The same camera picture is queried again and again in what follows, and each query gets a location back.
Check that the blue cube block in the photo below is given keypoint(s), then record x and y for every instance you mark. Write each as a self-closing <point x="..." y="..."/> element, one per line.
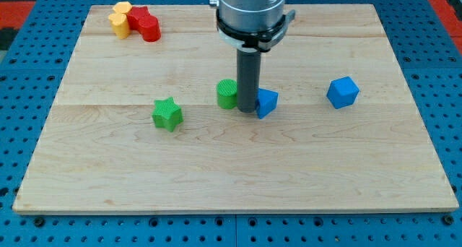
<point x="342" y="92"/>

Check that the green star block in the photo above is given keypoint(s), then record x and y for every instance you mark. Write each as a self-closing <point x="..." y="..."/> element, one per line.
<point x="167" y="114"/>

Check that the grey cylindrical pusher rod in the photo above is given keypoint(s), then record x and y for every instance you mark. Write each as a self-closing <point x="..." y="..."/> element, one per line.
<point x="248" y="73"/>

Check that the red cylinder block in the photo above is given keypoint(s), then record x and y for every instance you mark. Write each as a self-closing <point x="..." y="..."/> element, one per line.
<point x="149" y="28"/>

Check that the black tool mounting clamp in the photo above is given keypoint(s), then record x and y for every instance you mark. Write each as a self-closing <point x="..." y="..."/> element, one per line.
<point x="250" y="42"/>

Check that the wooden board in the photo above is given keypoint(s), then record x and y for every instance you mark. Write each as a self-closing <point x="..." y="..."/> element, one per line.
<point x="100" y="153"/>

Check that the green cylinder block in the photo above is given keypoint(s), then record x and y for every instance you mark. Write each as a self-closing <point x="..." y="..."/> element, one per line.
<point x="227" y="93"/>

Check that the blue triangular block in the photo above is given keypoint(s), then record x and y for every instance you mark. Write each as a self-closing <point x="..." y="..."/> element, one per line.
<point x="266" y="102"/>

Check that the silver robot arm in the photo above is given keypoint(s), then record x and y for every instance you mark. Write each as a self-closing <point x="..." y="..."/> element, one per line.
<point x="252" y="27"/>

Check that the yellow heart block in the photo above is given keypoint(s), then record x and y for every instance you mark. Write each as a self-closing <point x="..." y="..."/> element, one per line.
<point x="120" y="25"/>

